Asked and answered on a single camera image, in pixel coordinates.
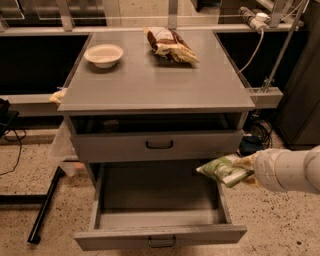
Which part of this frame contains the brown chip bag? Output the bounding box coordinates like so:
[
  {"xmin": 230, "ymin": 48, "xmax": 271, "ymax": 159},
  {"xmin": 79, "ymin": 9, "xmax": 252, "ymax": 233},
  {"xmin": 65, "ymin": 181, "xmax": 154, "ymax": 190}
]
[{"xmin": 143, "ymin": 27, "xmax": 199, "ymax": 63}]

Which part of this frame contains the black cable bundle on floor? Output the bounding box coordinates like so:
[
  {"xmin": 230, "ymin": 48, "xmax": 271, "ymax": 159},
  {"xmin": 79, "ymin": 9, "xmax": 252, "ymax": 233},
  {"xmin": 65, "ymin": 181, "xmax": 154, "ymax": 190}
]
[{"xmin": 238, "ymin": 119, "xmax": 274, "ymax": 157}]

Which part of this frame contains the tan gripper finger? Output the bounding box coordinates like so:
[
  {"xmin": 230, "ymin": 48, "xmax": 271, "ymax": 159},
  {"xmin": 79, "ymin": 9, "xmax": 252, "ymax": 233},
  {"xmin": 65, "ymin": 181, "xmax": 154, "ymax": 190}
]
[{"xmin": 234, "ymin": 152, "xmax": 259, "ymax": 170}]

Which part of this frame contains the dark grey cabinet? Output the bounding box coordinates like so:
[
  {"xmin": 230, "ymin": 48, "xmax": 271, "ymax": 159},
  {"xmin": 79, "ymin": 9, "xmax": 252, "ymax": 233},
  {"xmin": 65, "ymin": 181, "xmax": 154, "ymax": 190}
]
[{"xmin": 275, "ymin": 0, "xmax": 320, "ymax": 149}]

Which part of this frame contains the grey drawer cabinet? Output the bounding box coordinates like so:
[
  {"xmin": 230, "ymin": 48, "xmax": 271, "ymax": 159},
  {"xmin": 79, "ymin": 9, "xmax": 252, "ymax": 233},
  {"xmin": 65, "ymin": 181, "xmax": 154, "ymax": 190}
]
[{"xmin": 57, "ymin": 29, "xmax": 256, "ymax": 168}]

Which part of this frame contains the grey metal rail frame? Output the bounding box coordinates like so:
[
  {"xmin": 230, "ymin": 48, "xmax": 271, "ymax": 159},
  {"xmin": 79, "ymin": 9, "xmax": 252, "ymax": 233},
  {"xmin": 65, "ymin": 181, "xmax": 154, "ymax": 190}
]
[{"xmin": 0, "ymin": 0, "xmax": 306, "ymax": 117}]

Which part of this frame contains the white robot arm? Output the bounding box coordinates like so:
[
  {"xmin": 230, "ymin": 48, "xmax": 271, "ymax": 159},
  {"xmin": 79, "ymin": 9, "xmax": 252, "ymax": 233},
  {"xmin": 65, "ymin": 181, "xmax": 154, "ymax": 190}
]
[{"xmin": 234, "ymin": 146, "xmax": 320, "ymax": 194}]

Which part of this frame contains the black metal floor stand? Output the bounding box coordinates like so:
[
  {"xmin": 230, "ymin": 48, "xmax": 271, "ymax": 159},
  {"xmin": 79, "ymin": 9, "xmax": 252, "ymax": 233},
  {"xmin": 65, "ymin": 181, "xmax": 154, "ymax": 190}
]
[{"xmin": 0, "ymin": 167, "xmax": 64, "ymax": 244}]

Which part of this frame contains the white power strip with cable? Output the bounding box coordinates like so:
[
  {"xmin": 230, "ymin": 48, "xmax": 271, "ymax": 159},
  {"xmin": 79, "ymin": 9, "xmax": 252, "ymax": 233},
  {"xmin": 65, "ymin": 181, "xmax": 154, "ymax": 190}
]
[{"xmin": 238, "ymin": 7, "xmax": 270, "ymax": 73}]

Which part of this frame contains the clear plastic bag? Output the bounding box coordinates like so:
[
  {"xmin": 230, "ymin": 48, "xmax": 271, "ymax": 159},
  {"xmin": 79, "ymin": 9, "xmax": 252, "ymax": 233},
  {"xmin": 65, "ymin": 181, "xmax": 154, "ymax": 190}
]
[{"xmin": 49, "ymin": 122, "xmax": 78, "ymax": 177}]

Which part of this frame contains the white paper bowl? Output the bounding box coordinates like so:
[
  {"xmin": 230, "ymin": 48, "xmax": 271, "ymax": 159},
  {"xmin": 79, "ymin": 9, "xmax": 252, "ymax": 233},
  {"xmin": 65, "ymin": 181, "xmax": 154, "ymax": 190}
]
[{"xmin": 84, "ymin": 44, "xmax": 124, "ymax": 68}]

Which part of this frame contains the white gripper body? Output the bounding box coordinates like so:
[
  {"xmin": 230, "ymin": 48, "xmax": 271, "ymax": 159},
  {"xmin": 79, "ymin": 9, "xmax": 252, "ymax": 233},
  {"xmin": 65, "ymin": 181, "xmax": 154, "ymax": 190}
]
[{"xmin": 253, "ymin": 149, "xmax": 285, "ymax": 192}]

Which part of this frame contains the black cable left floor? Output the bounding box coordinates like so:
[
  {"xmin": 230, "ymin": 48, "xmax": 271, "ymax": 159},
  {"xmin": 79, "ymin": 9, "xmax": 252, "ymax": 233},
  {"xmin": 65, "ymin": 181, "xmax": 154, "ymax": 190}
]
[{"xmin": 0, "ymin": 97, "xmax": 28, "ymax": 176}]

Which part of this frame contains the closed upper drawer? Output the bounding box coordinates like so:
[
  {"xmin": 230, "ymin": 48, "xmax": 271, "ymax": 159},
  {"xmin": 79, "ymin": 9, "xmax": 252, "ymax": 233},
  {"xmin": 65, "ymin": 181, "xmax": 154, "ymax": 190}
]
[{"xmin": 71, "ymin": 130, "xmax": 243, "ymax": 163}]

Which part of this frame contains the green jalapeno chip bag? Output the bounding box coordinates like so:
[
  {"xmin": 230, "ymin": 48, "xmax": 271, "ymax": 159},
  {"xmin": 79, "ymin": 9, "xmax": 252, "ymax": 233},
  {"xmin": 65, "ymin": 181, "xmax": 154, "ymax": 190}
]
[{"xmin": 196, "ymin": 154, "xmax": 253, "ymax": 188}]

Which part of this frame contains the open middle drawer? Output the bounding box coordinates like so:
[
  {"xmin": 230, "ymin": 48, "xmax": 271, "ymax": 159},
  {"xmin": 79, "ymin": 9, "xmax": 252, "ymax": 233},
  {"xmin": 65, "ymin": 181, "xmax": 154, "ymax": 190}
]
[{"xmin": 75, "ymin": 160, "xmax": 247, "ymax": 251}]

